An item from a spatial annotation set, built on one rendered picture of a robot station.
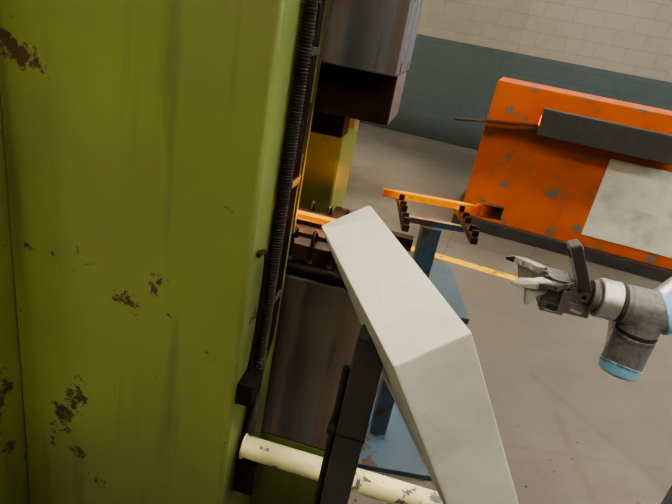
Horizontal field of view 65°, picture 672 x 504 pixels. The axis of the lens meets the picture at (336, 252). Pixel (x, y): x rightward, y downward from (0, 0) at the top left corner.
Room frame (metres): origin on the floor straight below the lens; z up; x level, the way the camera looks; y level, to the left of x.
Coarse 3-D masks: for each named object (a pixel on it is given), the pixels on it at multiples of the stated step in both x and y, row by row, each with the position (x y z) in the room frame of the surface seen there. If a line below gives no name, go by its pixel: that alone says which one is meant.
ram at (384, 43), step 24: (336, 0) 1.02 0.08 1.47; (360, 0) 1.01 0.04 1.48; (384, 0) 1.01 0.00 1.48; (408, 0) 1.00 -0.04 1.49; (336, 24) 1.02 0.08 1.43; (360, 24) 1.01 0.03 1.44; (384, 24) 1.01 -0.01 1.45; (408, 24) 1.04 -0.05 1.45; (336, 48) 1.02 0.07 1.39; (360, 48) 1.01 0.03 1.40; (384, 48) 1.01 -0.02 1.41; (408, 48) 1.15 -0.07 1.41; (384, 72) 1.00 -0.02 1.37
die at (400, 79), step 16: (320, 80) 1.07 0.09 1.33; (336, 80) 1.07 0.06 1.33; (352, 80) 1.06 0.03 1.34; (368, 80) 1.06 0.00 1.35; (384, 80) 1.05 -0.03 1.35; (400, 80) 1.13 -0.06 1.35; (320, 96) 1.07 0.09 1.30; (336, 96) 1.07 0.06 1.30; (352, 96) 1.06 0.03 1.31; (368, 96) 1.06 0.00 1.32; (384, 96) 1.05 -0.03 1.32; (400, 96) 1.22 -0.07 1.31; (336, 112) 1.07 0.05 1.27; (352, 112) 1.06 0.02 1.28; (368, 112) 1.06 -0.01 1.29; (384, 112) 1.05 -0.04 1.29
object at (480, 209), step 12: (384, 192) 1.75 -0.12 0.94; (396, 192) 1.75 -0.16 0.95; (408, 192) 1.78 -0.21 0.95; (432, 204) 1.76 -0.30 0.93; (444, 204) 1.76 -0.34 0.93; (456, 204) 1.76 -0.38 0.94; (468, 204) 1.77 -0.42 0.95; (480, 204) 1.78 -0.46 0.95; (492, 204) 1.79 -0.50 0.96; (480, 216) 1.77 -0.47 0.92; (492, 216) 1.78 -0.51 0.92
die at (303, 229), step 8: (328, 216) 1.25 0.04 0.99; (296, 224) 1.16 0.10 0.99; (304, 224) 1.17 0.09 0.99; (312, 224) 1.17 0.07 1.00; (320, 224) 1.16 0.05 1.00; (304, 232) 1.12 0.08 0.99; (312, 232) 1.13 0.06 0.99; (320, 232) 1.14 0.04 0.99; (296, 240) 1.09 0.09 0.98; (304, 240) 1.10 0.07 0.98; (320, 240) 1.11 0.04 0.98; (296, 248) 1.07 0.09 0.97; (304, 248) 1.07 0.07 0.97; (320, 248) 1.07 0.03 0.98; (328, 248) 1.08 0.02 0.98; (296, 256) 1.07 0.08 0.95; (304, 256) 1.07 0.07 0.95; (312, 256) 1.06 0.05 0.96; (320, 256) 1.06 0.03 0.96; (328, 256) 1.06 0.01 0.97; (320, 264) 1.06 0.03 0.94
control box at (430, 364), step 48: (336, 240) 0.67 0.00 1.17; (384, 240) 0.63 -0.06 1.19; (384, 288) 0.53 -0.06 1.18; (432, 288) 0.51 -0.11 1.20; (384, 336) 0.45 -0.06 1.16; (432, 336) 0.43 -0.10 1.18; (432, 384) 0.42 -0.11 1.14; (480, 384) 0.43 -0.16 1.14; (432, 432) 0.42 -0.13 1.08; (480, 432) 0.44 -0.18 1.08; (432, 480) 0.51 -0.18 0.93; (480, 480) 0.45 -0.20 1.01
